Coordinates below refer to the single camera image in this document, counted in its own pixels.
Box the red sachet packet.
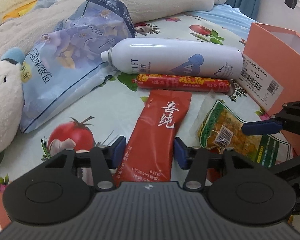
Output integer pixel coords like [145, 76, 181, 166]
[114, 90, 192, 186]

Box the orange box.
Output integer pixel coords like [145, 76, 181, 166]
[237, 23, 300, 155]

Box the red sausage stick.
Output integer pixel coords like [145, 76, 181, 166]
[132, 74, 234, 94]

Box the white spray bottle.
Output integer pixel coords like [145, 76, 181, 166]
[101, 38, 243, 79]

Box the blue tissue pack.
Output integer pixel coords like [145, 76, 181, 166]
[20, 0, 135, 133]

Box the blue star bedsheet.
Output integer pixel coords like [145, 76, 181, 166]
[186, 4, 256, 40]

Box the white blue plush toy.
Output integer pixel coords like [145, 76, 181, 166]
[0, 48, 25, 153]

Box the grey blanket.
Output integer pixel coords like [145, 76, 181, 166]
[0, 0, 227, 66]

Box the yellow pillow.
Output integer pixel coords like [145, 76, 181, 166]
[2, 0, 37, 21]

